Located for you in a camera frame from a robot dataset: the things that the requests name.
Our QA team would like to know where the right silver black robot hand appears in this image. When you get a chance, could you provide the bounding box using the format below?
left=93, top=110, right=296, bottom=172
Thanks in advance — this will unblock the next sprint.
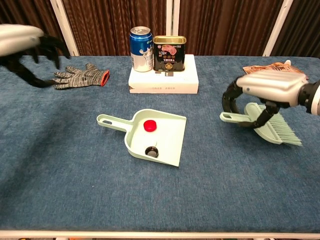
left=221, top=71, right=307, bottom=130

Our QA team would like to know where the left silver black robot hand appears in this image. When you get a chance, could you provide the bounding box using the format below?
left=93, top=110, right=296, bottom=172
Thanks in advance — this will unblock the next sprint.
left=0, top=23, right=71, bottom=89

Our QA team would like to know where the mint green hand brush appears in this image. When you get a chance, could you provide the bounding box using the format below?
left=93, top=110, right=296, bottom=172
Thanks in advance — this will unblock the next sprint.
left=219, top=102, right=303, bottom=147

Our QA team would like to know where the mint green plastic dustpan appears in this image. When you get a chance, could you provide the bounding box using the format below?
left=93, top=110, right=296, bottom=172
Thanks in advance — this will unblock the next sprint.
left=96, top=108, right=188, bottom=168

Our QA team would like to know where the red bottle cap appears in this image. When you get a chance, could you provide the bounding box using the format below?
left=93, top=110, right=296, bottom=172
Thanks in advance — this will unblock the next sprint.
left=143, top=119, right=159, bottom=133

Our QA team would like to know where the white bottle cap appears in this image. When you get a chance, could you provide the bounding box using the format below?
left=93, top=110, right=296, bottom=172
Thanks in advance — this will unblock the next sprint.
left=144, top=137, right=158, bottom=149

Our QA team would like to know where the black bottle cap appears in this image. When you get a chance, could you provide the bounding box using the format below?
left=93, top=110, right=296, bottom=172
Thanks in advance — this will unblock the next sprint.
left=144, top=146, right=160, bottom=159

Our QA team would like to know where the blue beverage can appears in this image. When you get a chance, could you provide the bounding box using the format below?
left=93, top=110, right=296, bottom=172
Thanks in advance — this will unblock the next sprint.
left=129, top=26, right=154, bottom=73

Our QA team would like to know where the orange spouted sauce pouch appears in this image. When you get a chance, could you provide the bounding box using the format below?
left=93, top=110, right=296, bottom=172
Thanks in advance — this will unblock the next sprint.
left=242, top=59, right=310, bottom=81

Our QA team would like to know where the dark brown pleated curtain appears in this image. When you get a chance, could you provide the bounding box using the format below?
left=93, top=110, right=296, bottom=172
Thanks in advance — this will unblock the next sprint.
left=61, top=0, right=173, bottom=57
left=178, top=0, right=285, bottom=57
left=271, top=0, right=320, bottom=59
left=0, top=0, right=70, bottom=57

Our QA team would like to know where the grey knit work glove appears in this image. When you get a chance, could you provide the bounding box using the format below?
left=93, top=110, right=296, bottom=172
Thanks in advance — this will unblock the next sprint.
left=51, top=62, right=111, bottom=90

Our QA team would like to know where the white flat cardboard box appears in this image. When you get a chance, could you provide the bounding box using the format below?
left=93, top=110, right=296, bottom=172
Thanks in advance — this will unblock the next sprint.
left=128, top=53, right=200, bottom=95

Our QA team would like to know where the black luncheon meat tin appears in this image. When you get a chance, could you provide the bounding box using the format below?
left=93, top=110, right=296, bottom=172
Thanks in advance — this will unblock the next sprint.
left=152, top=35, right=188, bottom=73

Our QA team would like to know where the blue fabric table cover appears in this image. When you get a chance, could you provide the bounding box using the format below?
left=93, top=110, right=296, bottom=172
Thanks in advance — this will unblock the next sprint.
left=0, top=55, right=320, bottom=234

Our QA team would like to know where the white slanted frame post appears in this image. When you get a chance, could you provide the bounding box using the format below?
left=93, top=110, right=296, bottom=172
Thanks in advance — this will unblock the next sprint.
left=49, top=0, right=80, bottom=57
left=262, top=0, right=294, bottom=57

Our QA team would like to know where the white upright frame post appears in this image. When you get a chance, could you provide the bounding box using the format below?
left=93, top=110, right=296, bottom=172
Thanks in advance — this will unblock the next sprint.
left=165, top=0, right=180, bottom=36

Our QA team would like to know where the white table frame edge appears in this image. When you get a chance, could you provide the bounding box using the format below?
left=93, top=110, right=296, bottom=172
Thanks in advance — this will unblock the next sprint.
left=0, top=229, right=320, bottom=239

